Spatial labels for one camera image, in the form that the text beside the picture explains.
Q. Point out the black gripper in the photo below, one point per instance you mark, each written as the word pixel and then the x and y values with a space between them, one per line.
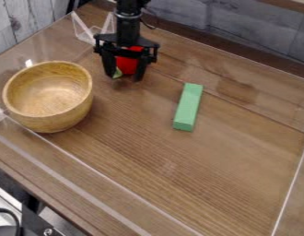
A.
pixel 126 43

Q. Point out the red plush strawberry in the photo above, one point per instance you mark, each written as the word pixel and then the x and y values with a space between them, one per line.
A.
pixel 125 66

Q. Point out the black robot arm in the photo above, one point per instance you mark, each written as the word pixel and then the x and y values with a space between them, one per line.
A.
pixel 130 7

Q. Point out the green rectangular block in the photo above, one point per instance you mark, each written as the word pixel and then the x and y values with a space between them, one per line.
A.
pixel 185 116

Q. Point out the wooden bowl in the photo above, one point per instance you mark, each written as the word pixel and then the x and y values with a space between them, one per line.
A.
pixel 49 95

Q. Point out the clear acrylic table barrier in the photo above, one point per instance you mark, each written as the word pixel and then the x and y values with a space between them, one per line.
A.
pixel 124 175

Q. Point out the clear acrylic corner bracket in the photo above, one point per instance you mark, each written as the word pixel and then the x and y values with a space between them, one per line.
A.
pixel 85 33

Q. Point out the black metal bracket with screw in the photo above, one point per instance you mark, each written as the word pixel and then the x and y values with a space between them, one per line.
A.
pixel 34 226

